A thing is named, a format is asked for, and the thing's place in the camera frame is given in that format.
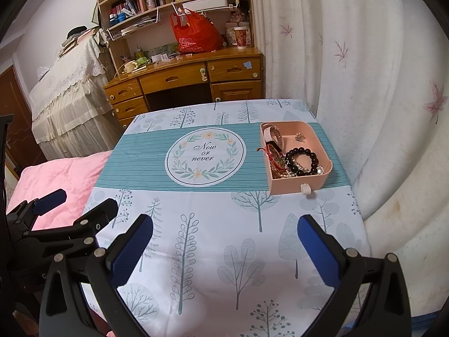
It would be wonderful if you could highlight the brown wooden door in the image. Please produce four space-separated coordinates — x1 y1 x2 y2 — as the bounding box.
0 65 48 179

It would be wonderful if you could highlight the red paper cup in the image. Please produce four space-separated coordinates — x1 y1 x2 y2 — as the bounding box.
234 26 250 49

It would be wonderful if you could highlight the white storage box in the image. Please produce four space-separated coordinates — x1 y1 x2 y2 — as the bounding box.
182 0 234 9

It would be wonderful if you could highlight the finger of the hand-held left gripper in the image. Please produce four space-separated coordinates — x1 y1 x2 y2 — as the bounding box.
6 189 67 234
23 199 119 253

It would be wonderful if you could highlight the peach pink drawer box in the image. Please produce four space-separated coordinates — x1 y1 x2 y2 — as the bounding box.
260 121 333 201

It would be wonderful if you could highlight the white wire shelf basket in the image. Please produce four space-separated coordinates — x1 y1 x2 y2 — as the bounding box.
107 5 165 41
172 2 236 20

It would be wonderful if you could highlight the red plastic bag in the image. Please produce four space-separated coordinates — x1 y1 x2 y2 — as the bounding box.
170 9 225 55

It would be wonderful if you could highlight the pink quilt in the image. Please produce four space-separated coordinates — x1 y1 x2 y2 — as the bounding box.
6 150 113 234

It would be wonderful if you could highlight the white leaf print curtain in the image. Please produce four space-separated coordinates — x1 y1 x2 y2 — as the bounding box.
249 0 449 316

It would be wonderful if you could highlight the black bead bracelet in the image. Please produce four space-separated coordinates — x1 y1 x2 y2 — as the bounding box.
285 147 325 178

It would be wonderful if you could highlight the stack of books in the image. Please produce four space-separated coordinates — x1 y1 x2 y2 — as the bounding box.
58 26 99 58

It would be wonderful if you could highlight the white lace covered furniture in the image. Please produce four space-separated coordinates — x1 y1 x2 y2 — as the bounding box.
28 30 123 158

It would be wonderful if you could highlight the red string bracelet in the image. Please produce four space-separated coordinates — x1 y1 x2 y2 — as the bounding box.
258 143 286 172

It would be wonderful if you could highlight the floral tin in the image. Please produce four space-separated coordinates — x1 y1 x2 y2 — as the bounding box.
224 24 239 47

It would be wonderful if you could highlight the long pearl necklace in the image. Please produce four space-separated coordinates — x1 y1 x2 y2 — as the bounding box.
275 161 302 179

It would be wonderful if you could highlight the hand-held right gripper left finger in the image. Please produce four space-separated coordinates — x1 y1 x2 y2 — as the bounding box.
39 213 154 337

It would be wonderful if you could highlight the wooden desk with bookshelf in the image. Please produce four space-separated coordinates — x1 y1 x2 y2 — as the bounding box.
93 0 264 130

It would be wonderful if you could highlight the pink smartwatch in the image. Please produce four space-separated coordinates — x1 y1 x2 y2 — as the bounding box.
261 124 285 151

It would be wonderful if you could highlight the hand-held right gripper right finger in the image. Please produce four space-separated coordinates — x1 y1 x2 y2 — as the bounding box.
297 214 412 337

